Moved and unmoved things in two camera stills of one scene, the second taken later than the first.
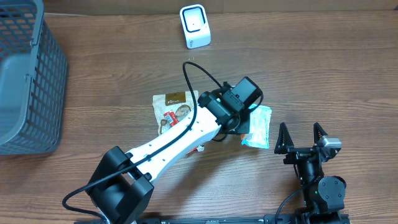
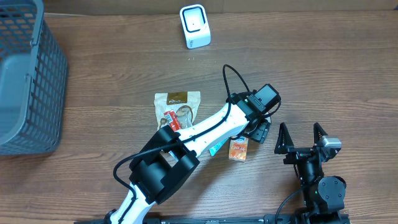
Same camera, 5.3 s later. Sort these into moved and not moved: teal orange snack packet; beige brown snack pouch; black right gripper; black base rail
Moved: teal orange snack packet
Not moved: black right gripper; beige brown snack pouch; black base rail
